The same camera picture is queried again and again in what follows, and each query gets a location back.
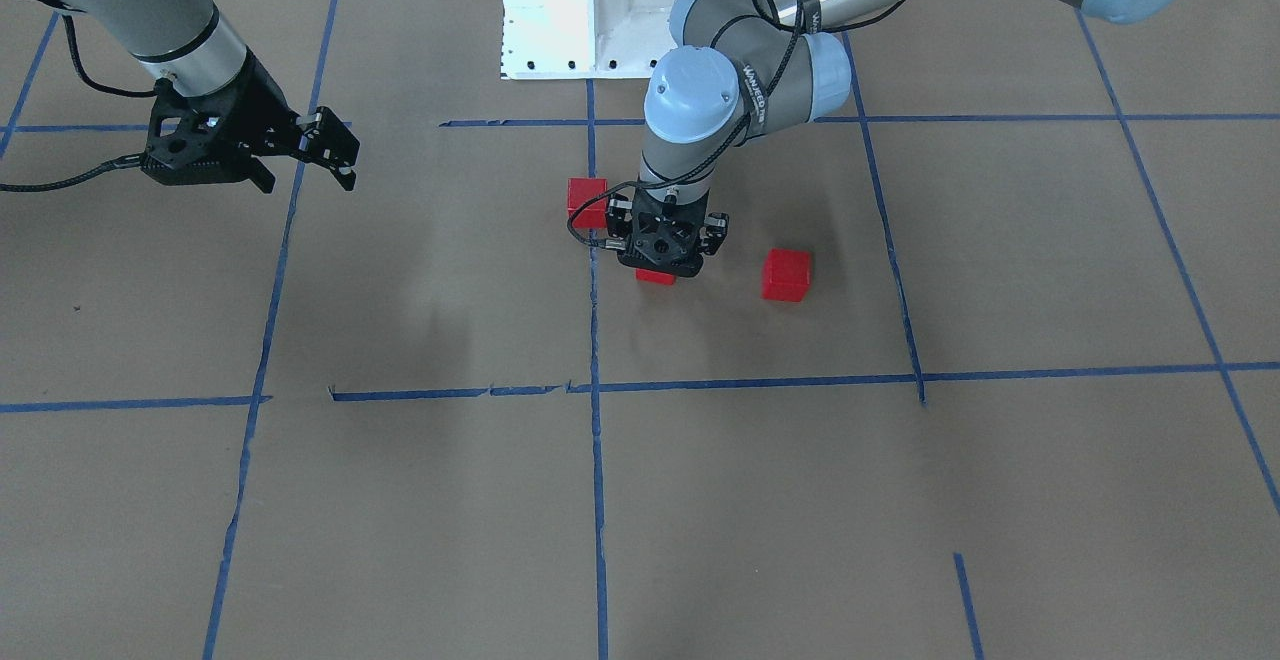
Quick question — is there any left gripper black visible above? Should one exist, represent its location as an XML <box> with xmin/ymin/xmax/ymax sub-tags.
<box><xmin>608</xmin><ymin>189</ymin><xmax>717</xmax><ymax>278</ymax></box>

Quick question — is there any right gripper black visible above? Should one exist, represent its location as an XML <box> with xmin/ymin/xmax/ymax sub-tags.
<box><xmin>140</xmin><ymin>50</ymin><xmax>361</xmax><ymax>194</ymax></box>

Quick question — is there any red block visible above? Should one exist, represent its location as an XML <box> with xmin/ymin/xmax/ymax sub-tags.
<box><xmin>760</xmin><ymin>247</ymin><xmax>813</xmax><ymax>303</ymax></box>
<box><xmin>635</xmin><ymin>269</ymin><xmax>677</xmax><ymax>287</ymax></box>

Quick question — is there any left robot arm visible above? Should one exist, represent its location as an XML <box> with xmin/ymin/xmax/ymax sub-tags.
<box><xmin>573</xmin><ymin>0</ymin><xmax>1174</xmax><ymax>278</ymax></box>

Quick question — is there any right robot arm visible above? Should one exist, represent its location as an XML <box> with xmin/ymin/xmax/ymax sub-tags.
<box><xmin>33</xmin><ymin>0</ymin><xmax>360</xmax><ymax>192</ymax></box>

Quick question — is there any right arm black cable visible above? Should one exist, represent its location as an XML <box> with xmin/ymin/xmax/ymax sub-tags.
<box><xmin>0</xmin><ymin>17</ymin><xmax>161</xmax><ymax>193</ymax></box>

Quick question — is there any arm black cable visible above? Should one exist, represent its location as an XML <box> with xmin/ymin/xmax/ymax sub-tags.
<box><xmin>0</xmin><ymin>17</ymin><xmax>161</xmax><ymax>193</ymax></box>
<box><xmin>566</xmin><ymin>0</ymin><xmax>908</xmax><ymax>253</ymax></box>

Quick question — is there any white pedestal column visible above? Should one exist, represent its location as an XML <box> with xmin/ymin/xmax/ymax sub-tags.
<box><xmin>500</xmin><ymin>0</ymin><xmax>675</xmax><ymax>81</ymax></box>

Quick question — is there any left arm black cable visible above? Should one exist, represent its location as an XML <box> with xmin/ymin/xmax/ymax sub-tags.
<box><xmin>566</xmin><ymin>0</ymin><xmax>908</xmax><ymax>253</ymax></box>

